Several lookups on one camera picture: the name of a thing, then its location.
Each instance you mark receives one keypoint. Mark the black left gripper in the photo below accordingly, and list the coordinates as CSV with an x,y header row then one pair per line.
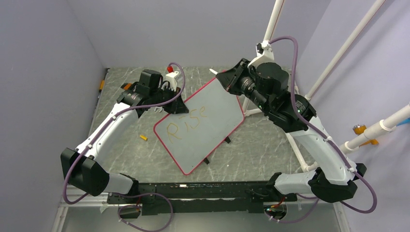
x,y
177,107

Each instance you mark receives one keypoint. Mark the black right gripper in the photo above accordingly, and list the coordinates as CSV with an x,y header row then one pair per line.
x,y
228,79

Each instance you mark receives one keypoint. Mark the pink framed whiteboard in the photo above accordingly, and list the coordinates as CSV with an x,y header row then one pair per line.
x,y
190,138

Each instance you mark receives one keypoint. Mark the white marker pen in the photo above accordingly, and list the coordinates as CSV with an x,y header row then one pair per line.
x,y
213,71

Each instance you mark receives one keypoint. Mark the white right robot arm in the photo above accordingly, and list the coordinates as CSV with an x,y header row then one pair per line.
x,y
267,87

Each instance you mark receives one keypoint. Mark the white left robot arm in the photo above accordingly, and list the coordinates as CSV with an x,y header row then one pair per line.
x,y
81,166

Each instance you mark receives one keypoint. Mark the orange black small object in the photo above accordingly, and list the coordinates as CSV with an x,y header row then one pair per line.
x,y
126,86

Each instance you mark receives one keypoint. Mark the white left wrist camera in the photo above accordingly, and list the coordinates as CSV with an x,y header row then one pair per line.
x,y
173,76

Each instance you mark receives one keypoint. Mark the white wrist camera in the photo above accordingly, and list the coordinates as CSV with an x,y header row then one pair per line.
x,y
264,54
173,76

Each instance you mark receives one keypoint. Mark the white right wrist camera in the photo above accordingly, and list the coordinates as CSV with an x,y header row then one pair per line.
x,y
264,54

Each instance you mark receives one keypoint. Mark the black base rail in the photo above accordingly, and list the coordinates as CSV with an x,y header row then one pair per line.
x,y
201,197

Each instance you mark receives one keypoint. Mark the orange clamp on wall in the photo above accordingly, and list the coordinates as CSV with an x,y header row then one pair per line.
x,y
360,129

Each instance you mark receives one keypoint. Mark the white pvc pipe frame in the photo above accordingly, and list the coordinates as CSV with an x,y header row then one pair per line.
x,y
376,130

